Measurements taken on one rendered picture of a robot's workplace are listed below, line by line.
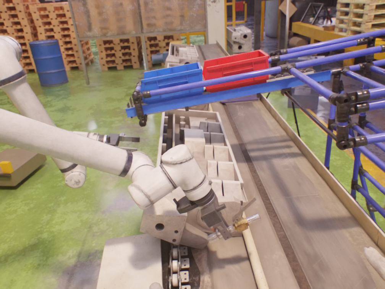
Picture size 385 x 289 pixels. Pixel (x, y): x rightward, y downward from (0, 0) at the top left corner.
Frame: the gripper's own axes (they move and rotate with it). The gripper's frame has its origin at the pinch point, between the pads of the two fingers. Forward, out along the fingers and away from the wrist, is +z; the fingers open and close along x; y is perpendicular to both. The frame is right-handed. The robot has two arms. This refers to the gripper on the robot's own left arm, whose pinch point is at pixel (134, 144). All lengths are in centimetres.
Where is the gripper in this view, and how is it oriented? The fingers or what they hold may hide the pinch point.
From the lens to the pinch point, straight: 168.1
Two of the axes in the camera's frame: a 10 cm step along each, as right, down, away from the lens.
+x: -0.4, -4.2, 9.1
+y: 1.0, -9.1, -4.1
